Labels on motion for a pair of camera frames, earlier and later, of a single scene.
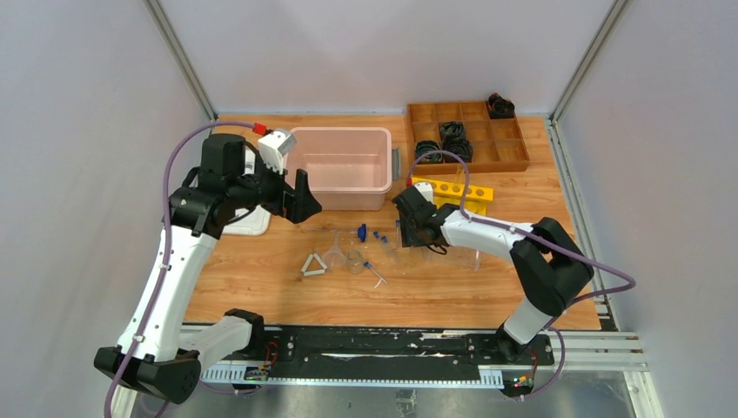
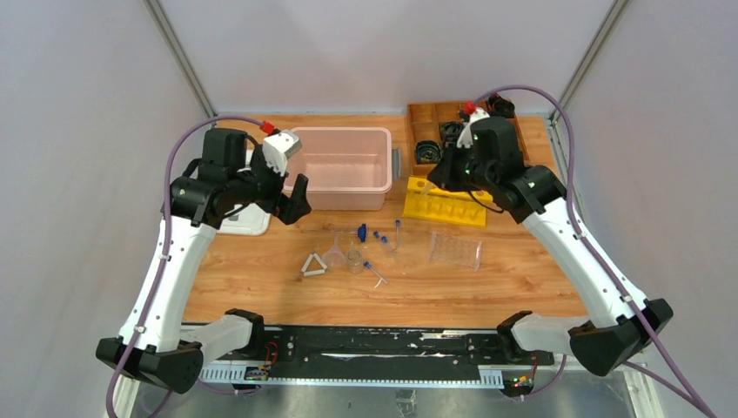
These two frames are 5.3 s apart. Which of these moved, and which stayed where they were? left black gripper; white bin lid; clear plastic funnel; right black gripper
Moved: right black gripper
Stayed: clear plastic funnel; white bin lid; left black gripper
